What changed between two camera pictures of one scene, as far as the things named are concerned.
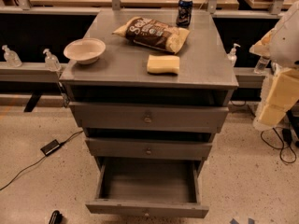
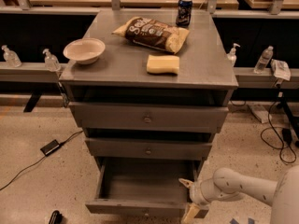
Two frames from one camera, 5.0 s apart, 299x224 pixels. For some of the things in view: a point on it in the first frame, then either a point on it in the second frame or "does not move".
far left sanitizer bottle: (11, 57) does not move
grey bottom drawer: (148, 187) does not move
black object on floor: (56, 217) does not move
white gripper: (286, 47) → (197, 192)
